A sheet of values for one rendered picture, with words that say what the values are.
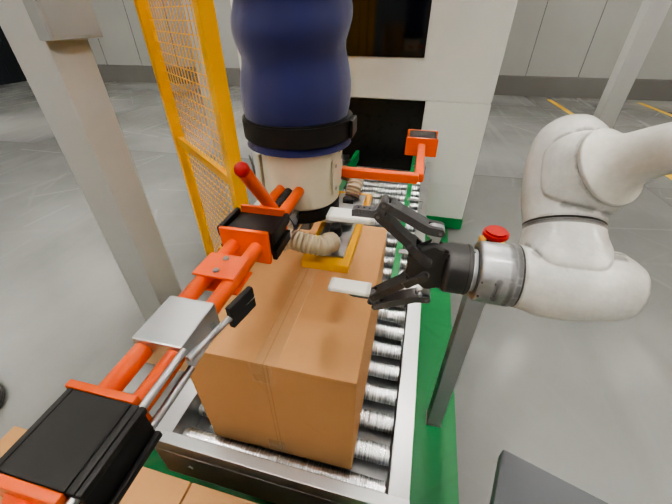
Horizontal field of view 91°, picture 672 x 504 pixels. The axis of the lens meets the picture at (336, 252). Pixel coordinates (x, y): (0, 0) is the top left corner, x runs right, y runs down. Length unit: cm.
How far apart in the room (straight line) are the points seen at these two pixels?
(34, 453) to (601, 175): 62
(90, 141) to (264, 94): 104
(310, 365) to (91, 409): 44
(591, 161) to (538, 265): 14
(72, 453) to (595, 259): 57
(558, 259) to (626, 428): 171
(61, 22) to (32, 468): 134
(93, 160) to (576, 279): 156
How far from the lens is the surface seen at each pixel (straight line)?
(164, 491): 113
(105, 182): 164
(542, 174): 55
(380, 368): 121
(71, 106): 157
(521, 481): 92
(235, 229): 53
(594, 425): 209
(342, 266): 66
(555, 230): 52
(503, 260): 49
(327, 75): 64
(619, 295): 53
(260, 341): 77
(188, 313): 43
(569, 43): 978
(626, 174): 52
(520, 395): 201
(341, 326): 78
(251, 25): 64
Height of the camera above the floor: 154
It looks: 36 degrees down
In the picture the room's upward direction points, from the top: straight up
